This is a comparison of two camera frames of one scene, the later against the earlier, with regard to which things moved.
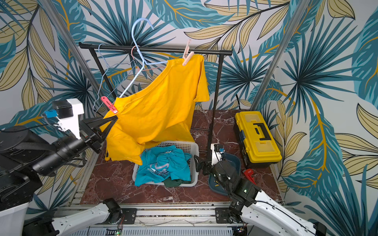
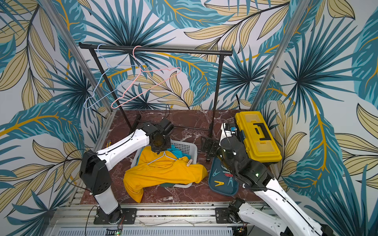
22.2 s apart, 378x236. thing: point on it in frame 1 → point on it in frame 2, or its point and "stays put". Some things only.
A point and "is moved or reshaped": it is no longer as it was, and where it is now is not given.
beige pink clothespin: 186,56 → 189,162
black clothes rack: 221,52 stays put
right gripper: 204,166 → 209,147
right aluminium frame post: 294,28 stays put
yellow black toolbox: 259,144 stays put
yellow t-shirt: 161,110 → 152,168
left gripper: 91,136 → 155,149
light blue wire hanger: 97,108 is moved or reshaped
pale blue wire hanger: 143,60 → 164,155
